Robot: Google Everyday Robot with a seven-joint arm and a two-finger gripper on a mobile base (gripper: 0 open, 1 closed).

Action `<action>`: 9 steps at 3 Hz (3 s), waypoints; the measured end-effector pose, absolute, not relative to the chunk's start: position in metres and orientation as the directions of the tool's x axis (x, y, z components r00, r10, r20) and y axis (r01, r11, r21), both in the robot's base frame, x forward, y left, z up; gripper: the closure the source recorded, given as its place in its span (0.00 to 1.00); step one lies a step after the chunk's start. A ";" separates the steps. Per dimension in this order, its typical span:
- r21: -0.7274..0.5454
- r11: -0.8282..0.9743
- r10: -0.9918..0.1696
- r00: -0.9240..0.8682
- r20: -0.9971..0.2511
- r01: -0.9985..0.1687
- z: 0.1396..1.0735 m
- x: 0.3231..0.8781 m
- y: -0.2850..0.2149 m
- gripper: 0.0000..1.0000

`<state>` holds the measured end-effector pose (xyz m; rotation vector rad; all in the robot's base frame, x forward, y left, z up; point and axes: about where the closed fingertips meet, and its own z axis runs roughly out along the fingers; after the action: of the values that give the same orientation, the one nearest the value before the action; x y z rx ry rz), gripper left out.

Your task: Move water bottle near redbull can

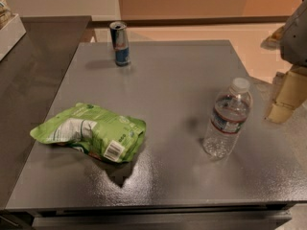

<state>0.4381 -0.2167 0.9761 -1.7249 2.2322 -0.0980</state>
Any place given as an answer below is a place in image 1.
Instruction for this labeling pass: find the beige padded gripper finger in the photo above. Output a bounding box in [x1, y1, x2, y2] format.
[267, 65, 307, 124]

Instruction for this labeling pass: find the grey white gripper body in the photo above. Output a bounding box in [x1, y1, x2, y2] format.
[280, 0, 307, 67]

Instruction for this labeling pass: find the clear plastic water bottle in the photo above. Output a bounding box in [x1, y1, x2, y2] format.
[202, 78, 252, 160]

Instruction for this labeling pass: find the blue silver redbull can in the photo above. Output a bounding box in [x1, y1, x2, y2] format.
[109, 21, 130, 66]

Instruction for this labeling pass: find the green snack bag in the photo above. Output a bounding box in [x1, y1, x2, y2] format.
[30, 103, 146, 164]

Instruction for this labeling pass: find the dark grey side counter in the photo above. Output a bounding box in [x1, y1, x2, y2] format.
[0, 16, 91, 211]

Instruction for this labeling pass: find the white box on counter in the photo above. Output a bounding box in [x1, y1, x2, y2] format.
[0, 13, 26, 61]

